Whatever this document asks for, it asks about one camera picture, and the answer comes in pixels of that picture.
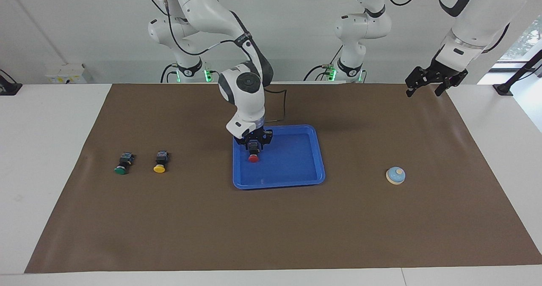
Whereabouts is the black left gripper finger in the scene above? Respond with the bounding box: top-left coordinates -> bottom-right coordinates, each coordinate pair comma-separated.
435,68 -> 469,97
405,66 -> 426,97

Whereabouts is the yellow mushroom push button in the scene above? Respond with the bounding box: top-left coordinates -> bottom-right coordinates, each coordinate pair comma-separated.
153,151 -> 169,174

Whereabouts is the light blue call bell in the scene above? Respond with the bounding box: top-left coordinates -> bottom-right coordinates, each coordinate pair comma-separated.
386,167 -> 406,185

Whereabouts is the green mushroom push button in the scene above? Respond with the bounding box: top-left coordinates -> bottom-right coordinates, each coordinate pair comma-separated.
114,152 -> 136,176

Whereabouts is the blue plastic tray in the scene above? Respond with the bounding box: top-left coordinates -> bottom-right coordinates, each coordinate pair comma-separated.
232,124 -> 326,190

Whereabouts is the black stand with boom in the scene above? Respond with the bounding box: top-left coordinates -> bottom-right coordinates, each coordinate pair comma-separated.
492,49 -> 542,96

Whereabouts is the brown table mat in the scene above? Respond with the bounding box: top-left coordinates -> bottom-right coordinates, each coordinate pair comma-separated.
25,83 -> 542,274

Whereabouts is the window with greenery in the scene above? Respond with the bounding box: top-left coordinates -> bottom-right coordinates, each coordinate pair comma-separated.
498,17 -> 542,64

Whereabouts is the white power strip box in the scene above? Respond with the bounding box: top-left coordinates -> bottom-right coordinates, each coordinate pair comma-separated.
46,63 -> 87,84

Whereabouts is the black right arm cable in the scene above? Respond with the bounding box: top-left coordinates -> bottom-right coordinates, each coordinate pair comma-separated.
148,0 -> 288,122

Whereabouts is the black base cable bundle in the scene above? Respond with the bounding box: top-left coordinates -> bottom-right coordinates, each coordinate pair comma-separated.
303,45 -> 344,82

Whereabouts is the black table clamp mount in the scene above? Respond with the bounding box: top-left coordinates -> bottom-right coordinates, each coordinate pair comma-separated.
0,69 -> 22,96

